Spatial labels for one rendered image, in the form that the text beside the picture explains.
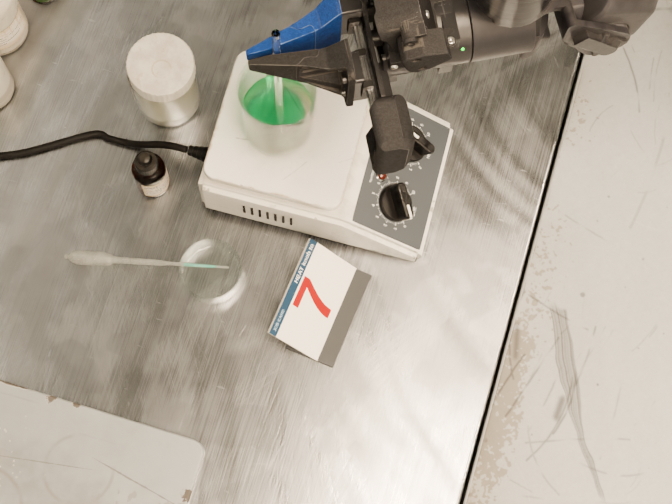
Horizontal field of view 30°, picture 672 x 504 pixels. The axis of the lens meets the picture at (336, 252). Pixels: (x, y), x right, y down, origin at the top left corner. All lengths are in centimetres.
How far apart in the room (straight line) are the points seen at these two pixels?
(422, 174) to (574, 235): 15
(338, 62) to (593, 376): 40
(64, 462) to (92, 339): 11
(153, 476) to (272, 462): 10
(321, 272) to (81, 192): 23
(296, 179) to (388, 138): 21
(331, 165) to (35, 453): 35
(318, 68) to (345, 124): 19
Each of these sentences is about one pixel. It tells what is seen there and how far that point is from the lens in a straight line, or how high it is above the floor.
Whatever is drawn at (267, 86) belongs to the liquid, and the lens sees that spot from 103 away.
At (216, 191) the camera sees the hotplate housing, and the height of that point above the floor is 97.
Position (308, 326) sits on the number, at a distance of 108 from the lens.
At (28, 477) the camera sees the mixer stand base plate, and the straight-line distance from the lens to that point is 110.
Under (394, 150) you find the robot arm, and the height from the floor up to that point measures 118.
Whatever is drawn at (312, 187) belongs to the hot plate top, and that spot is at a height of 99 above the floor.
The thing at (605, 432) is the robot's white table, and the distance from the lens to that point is 112.
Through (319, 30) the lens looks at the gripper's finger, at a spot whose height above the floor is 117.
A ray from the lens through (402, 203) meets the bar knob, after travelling 107.
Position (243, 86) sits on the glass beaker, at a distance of 101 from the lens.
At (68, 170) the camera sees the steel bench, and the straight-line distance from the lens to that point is 116.
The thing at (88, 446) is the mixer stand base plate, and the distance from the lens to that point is 109.
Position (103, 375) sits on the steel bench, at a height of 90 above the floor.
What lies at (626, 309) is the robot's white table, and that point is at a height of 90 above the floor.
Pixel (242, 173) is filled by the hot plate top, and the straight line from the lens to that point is 105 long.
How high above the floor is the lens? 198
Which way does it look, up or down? 75 degrees down
